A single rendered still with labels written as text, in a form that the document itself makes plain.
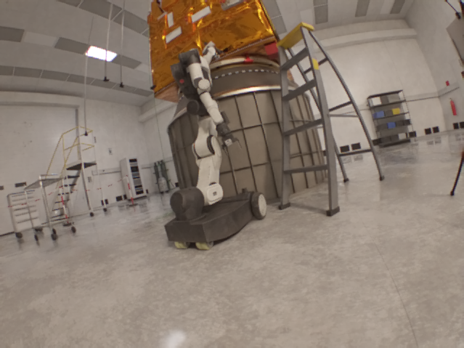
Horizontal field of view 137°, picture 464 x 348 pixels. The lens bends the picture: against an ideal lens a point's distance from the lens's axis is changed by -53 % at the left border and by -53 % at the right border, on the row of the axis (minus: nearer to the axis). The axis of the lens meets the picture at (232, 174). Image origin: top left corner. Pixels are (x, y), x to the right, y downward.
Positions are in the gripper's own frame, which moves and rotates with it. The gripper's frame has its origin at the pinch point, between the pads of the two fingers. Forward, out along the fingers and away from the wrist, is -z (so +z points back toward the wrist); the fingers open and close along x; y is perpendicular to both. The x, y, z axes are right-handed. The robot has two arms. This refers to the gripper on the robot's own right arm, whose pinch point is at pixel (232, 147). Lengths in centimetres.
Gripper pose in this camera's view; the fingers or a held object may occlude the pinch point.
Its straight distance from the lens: 137.1
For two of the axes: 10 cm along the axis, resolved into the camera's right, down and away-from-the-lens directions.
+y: -0.7, -1.5, 9.9
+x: 8.8, -4.7, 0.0
